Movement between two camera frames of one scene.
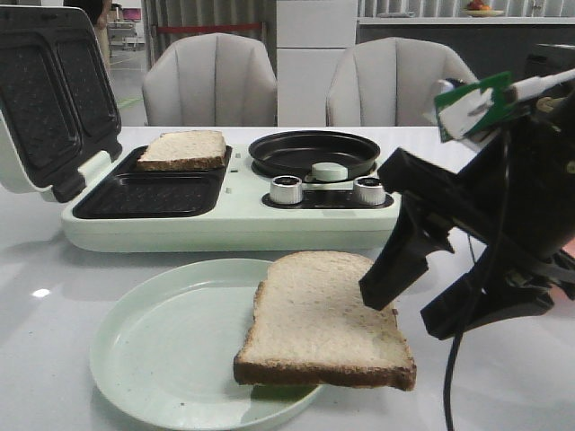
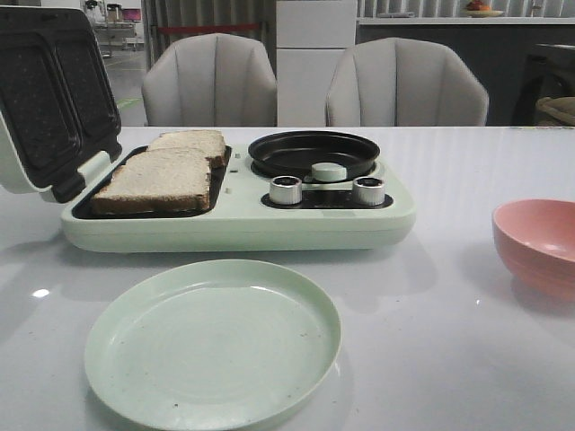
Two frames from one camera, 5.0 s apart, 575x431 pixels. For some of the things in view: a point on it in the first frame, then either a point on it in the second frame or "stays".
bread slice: x=310 y=323 to x=156 y=180
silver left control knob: x=286 y=189 stays
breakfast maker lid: x=58 y=109 stays
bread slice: x=185 y=150 stays
